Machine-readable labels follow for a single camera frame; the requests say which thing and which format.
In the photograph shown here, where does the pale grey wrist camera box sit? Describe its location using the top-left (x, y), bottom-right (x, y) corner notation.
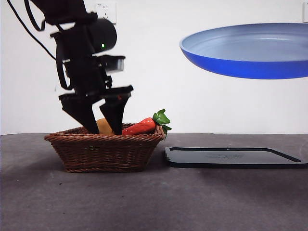
top-left (101, 54), bottom-right (126, 73)

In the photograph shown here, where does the orange carrot with green leaves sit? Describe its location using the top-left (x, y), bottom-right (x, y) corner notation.
top-left (121, 109), bottom-right (172, 141)

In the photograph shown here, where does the yellow-brown potato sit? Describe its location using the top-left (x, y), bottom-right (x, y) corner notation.
top-left (96, 117), bottom-right (115, 135)

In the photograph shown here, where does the thin black cable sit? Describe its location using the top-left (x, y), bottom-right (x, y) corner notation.
top-left (6, 0), bottom-right (58, 62)

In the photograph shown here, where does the blue round plate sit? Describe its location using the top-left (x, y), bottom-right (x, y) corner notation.
top-left (180, 22), bottom-right (308, 80)

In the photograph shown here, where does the white wall socket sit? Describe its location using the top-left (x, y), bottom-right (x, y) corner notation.
top-left (95, 2), bottom-right (117, 26)

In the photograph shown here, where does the black looped cable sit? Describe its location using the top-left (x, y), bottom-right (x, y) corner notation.
top-left (57, 60), bottom-right (73, 90)

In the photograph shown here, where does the brown wicker basket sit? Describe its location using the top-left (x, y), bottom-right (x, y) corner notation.
top-left (44, 123), bottom-right (167, 173)

